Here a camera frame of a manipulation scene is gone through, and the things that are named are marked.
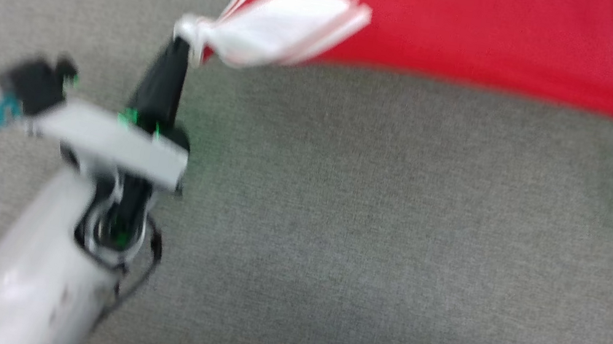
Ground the left gripper white band body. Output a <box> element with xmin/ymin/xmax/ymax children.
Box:
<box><xmin>21</xmin><ymin>92</ymin><xmax>196</xmax><ymax>197</ymax></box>

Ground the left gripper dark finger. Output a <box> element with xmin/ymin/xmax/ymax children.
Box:
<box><xmin>125</xmin><ymin>31</ymin><xmax>184</xmax><ymax>129</ymax></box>
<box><xmin>148</xmin><ymin>37</ymin><xmax>208</xmax><ymax>157</ymax></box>

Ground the red and white garment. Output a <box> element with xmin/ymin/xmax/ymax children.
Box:
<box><xmin>169</xmin><ymin>0</ymin><xmax>613</xmax><ymax>134</ymax></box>

